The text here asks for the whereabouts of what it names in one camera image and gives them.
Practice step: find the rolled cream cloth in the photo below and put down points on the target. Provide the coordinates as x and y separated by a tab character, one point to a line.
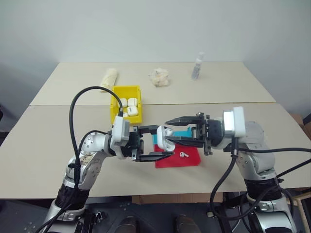
109	78

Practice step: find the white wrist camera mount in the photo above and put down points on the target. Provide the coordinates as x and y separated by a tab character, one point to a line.
118	131
236	121

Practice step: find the brown cardboard sheet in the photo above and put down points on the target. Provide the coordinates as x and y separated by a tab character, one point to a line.
177	198

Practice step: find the brown cardboard box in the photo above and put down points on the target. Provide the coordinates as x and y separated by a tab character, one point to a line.
301	120

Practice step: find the white earbud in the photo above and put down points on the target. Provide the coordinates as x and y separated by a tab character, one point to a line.
184	154
168	132

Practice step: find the teal plastic holder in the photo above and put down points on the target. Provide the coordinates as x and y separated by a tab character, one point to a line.
182	134

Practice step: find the white earbuds case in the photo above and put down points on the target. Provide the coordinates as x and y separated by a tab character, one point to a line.
123	102
132	111
133	101
162	142

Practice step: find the red mat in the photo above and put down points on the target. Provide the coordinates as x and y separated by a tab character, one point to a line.
179	162

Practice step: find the crumpled clear plastic bag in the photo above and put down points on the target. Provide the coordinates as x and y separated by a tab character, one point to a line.
159	77

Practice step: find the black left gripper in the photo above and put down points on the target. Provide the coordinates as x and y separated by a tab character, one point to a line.
135	148

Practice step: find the yellow plastic bin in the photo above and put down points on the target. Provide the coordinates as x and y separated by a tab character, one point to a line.
126	91

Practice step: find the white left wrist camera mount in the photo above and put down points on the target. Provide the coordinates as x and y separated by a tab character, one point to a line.
118	131

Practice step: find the clear spray bottle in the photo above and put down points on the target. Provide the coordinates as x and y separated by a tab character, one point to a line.
196	70

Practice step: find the light wooden frame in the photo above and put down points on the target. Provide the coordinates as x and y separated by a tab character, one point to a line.
301	197

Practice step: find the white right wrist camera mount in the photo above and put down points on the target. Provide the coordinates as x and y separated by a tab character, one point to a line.
236	121

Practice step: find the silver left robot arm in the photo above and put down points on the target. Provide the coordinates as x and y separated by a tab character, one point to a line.
92	167

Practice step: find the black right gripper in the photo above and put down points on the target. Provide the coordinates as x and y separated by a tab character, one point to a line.
215	133

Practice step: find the closed white earbuds case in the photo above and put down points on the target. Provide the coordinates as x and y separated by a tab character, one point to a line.
133	101
123	102
132	111

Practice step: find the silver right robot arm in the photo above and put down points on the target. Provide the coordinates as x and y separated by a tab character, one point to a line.
257	157

